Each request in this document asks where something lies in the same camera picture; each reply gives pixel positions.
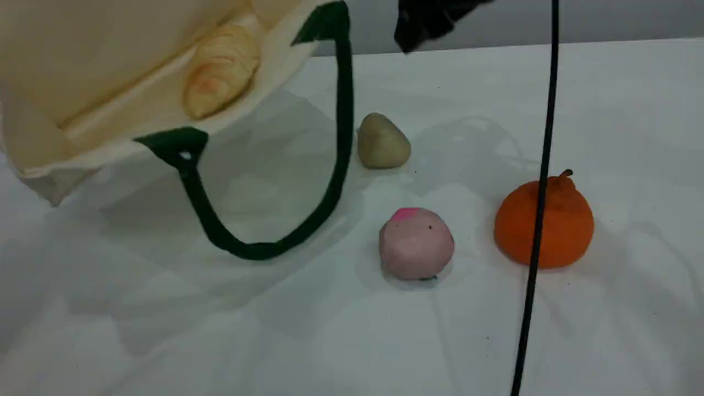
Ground long striped orange bread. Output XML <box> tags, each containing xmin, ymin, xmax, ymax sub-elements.
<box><xmin>183</xmin><ymin>22</ymin><xmax>262</xmax><ymax>120</ymax></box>

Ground cream canvas bag green handles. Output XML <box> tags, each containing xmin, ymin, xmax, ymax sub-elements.
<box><xmin>0</xmin><ymin>0</ymin><xmax>354</xmax><ymax>261</ymax></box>

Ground beige potato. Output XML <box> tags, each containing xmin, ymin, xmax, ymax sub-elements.
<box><xmin>357</xmin><ymin>113</ymin><xmax>411</xmax><ymax>169</ymax></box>

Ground thin black cable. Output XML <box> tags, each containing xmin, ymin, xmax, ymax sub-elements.
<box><xmin>510</xmin><ymin>0</ymin><xmax>560</xmax><ymax>396</ymax></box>

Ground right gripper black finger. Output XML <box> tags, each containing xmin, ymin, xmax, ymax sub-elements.
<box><xmin>393</xmin><ymin>0</ymin><xmax>496</xmax><ymax>54</ymax></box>

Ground pink peach bun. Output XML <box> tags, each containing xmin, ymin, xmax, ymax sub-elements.
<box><xmin>378</xmin><ymin>207</ymin><xmax>455</xmax><ymax>281</ymax></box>

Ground orange tangerine with stem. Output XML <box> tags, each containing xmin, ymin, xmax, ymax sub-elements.
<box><xmin>494</xmin><ymin>169</ymin><xmax>595</xmax><ymax>270</ymax></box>

